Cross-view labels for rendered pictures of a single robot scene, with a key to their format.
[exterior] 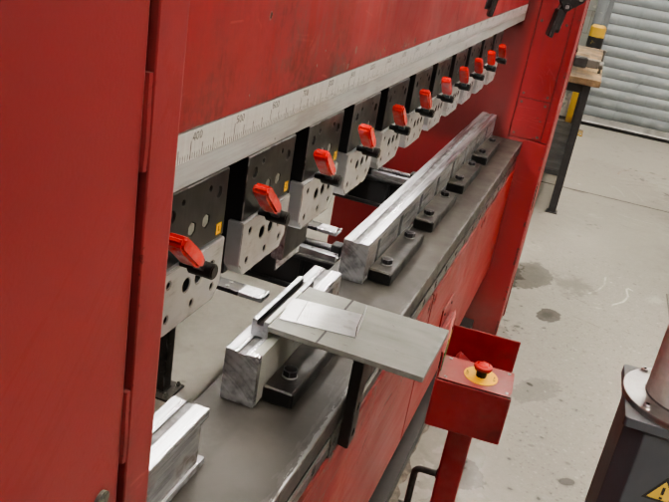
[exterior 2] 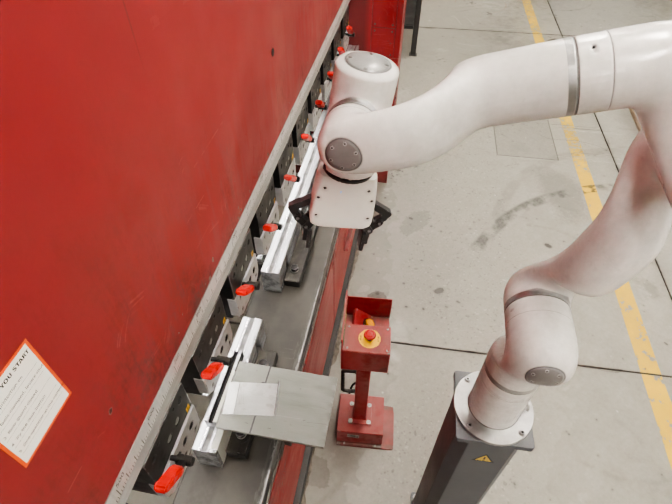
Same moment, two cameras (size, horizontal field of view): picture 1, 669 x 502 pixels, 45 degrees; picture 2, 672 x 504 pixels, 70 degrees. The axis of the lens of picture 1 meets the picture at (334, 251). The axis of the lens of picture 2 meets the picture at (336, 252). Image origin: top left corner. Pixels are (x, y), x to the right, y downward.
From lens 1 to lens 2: 82 cm
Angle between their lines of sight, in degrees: 24
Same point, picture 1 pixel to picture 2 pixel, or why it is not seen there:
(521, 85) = (372, 18)
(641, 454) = (469, 447)
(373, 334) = (287, 405)
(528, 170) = not seen: hidden behind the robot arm
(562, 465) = (435, 278)
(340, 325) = (264, 404)
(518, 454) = (408, 278)
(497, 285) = not seen: hidden behind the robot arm
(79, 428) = not seen: outside the picture
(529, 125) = (383, 46)
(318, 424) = (266, 468)
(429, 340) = (325, 396)
